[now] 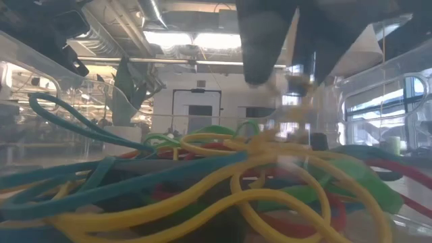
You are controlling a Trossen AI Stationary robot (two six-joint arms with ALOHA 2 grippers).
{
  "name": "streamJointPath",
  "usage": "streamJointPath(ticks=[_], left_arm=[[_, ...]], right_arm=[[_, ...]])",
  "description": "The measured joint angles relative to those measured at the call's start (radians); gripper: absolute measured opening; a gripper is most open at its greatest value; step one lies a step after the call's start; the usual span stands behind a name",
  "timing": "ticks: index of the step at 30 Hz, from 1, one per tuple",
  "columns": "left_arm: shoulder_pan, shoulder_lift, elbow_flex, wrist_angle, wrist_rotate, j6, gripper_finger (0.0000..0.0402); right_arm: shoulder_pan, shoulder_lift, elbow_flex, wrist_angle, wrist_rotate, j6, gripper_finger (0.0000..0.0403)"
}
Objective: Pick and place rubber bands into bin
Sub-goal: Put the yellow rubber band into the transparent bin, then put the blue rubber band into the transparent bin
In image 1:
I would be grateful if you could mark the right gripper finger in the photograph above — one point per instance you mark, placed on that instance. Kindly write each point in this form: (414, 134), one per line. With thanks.
(263, 40)
(337, 27)

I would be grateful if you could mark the blue thin rubber band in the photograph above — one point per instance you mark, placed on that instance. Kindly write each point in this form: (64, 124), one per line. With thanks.
(32, 101)

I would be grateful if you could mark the green thin rubber band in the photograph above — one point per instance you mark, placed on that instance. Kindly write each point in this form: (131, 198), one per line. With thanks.
(251, 122)

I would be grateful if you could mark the green wide rubber band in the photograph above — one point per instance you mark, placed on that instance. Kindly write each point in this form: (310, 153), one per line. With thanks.
(216, 130)
(371, 189)

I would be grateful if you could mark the blue wide rubber band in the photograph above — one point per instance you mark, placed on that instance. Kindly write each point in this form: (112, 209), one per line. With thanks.
(135, 185)

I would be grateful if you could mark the clear plastic bin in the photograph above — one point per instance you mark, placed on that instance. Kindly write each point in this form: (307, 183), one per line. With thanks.
(30, 50)

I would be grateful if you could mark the ceiling light fixture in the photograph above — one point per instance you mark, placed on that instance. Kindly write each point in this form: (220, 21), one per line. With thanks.
(202, 40)

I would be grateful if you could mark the black framed white door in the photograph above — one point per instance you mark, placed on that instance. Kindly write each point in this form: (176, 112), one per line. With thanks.
(202, 101)

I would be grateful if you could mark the silver ceiling pipe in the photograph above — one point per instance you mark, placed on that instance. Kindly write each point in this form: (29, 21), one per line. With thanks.
(162, 60)

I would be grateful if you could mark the green cylinder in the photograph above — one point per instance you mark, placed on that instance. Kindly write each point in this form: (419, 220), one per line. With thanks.
(394, 145)

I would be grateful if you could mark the silver ceiling duct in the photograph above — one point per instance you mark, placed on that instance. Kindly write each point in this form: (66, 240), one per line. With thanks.
(153, 11)

